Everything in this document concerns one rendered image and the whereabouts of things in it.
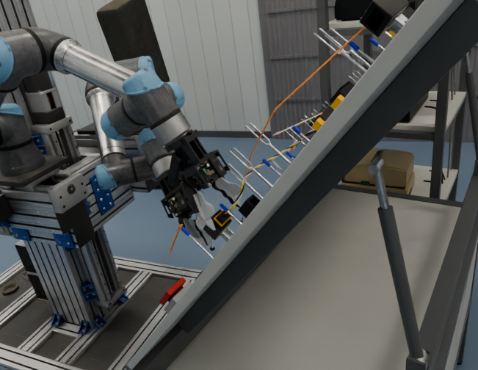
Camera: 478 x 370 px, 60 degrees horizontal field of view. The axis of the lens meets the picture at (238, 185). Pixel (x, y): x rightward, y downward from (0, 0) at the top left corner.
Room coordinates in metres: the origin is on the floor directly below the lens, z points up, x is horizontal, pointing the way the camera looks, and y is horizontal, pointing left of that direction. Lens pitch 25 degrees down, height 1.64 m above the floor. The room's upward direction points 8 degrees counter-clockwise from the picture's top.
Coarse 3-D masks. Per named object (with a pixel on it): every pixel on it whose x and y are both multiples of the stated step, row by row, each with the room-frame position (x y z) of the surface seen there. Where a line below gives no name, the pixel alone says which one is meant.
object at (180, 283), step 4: (180, 280) 0.68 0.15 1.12; (184, 280) 0.69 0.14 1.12; (176, 284) 0.67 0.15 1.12; (180, 284) 0.68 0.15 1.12; (172, 288) 0.66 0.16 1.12; (176, 288) 0.67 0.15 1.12; (180, 288) 0.68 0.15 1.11; (168, 292) 0.65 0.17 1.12; (172, 292) 0.66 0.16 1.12; (176, 292) 0.67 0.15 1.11; (164, 296) 0.66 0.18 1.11; (168, 296) 0.65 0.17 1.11; (172, 296) 0.66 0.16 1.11; (160, 300) 0.67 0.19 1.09; (164, 300) 0.66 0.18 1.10; (168, 300) 0.67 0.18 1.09
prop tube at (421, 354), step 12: (384, 216) 0.52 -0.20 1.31; (384, 228) 0.52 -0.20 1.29; (396, 228) 0.51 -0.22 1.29; (384, 240) 0.52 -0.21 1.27; (396, 240) 0.51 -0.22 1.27; (396, 252) 0.51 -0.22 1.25; (396, 264) 0.50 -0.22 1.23; (396, 276) 0.50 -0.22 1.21; (396, 288) 0.50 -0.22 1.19; (408, 288) 0.50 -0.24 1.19; (408, 300) 0.50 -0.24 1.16; (408, 312) 0.49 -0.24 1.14; (408, 324) 0.49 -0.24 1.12; (408, 336) 0.49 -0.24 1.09; (408, 348) 0.49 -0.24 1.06; (420, 348) 0.48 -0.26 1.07; (420, 360) 0.48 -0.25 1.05
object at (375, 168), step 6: (372, 162) 0.53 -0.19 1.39; (378, 162) 0.53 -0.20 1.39; (384, 162) 0.54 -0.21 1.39; (372, 168) 0.52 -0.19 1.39; (378, 168) 0.52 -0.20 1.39; (372, 174) 0.52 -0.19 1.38; (378, 174) 0.53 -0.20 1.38; (378, 180) 0.53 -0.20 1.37; (378, 186) 0.53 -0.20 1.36; (384, 186) 0.52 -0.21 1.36; (378, 192) 0.53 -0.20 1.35; (384, 192) 0.52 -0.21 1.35; (378, 198) 0.53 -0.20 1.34; (384, 198) 0.52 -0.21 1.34; (384, 204) 0.52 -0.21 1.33
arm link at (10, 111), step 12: (0, 108) 1.37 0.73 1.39; (12, 108) 1.39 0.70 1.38; (0, 120) 1.35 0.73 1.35; (12, 120) 1.38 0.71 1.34; (24, 120) 1.42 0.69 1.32; (0, 132) 1.33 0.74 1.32; (12, 132) 1.37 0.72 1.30; (24, 132) 1.40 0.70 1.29; (0, 144) 1.35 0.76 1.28; (12, 144) 1.36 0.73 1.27
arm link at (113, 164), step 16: (96, 96) 1.35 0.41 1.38; (112, 96) 1.39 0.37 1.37; (96, 112) 1.30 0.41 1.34; (96, 128) 1.26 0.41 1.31; (112, 144) 1.19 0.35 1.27; (112, 160) 1.14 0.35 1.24; (128, 160) 1.14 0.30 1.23; (96, 176) 1.10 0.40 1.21; (112, 176) 1.10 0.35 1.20; (128, 176) 1.11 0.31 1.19
